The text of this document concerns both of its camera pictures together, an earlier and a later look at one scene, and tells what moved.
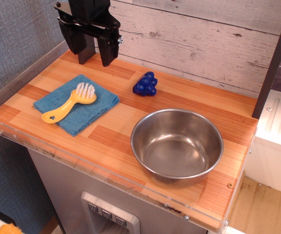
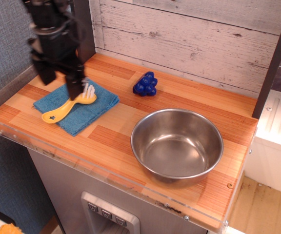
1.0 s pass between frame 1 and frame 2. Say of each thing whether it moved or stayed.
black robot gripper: moved
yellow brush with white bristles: stayed
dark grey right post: stayed
